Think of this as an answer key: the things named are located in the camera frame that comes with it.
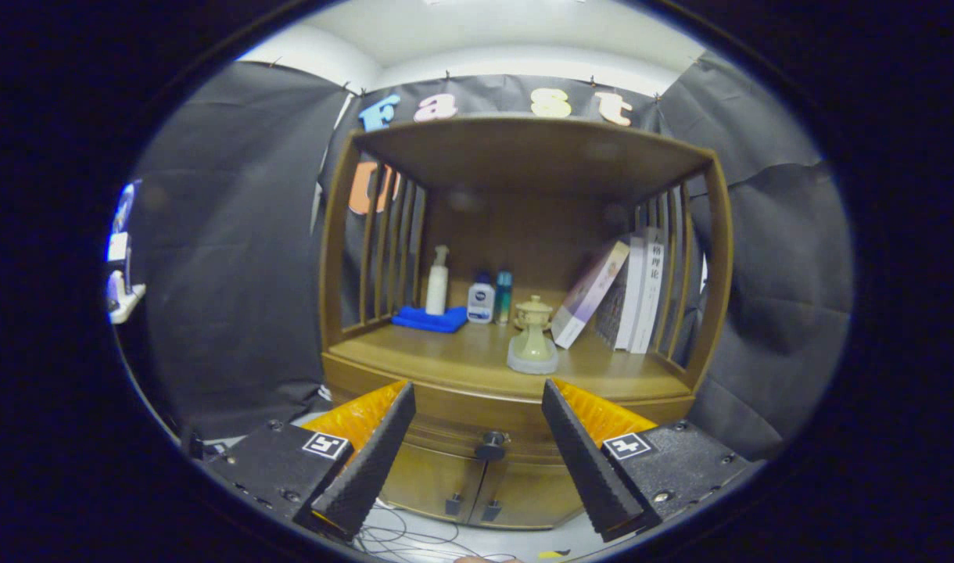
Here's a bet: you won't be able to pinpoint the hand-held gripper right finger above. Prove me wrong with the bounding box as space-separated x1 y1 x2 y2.
541 378 751 543

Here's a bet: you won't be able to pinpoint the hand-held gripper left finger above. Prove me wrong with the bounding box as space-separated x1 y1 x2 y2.
207 380 417 543

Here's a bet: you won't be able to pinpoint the pale green grey-based holder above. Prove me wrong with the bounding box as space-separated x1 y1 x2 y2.
507 322 560 375

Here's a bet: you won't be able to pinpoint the wooden cabinet door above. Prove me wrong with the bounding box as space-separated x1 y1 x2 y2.
379 461 478 523
469 461 595 531

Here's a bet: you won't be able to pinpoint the wooden countertop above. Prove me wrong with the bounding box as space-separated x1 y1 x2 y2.
327 321 693 403

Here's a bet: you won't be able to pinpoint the white stand with items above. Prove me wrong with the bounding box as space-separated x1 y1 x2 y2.
106 233 147 325

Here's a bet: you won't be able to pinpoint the brown wooden cabinet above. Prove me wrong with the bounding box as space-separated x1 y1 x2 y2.
318 113 734 531

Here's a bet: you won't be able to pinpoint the blue folded cloth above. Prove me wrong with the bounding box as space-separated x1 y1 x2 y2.
391 305 468 334

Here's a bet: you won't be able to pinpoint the beige lidded tea cup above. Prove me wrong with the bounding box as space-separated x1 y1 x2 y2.
515 295 554 331

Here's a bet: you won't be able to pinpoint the patterned cover book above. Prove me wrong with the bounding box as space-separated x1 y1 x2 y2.
594 235 647 350

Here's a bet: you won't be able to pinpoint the black box on floor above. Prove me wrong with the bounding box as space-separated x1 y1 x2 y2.
181 426 228 462

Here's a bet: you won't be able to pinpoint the purple cover book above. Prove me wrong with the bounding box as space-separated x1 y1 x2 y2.
551 240 630 350

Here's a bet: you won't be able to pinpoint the teal slim bottle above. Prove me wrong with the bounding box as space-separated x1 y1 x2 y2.
494 271 514 326

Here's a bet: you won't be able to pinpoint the white book black characters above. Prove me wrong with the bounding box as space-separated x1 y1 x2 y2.
629 227 667 354

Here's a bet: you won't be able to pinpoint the white pump bottle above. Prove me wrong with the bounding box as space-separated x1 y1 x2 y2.
425 245 450 316

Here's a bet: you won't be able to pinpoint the white lotion bottle blue cap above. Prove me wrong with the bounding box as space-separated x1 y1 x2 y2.
467 272 496 325

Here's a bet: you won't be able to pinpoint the black backdrop cloth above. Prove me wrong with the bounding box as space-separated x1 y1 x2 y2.
109 51 855 462

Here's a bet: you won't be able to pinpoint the bright screen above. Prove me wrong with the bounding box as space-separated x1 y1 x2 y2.
113 181 142 235

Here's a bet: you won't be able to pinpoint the black floor cables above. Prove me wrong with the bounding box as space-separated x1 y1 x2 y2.
356 500 525 563

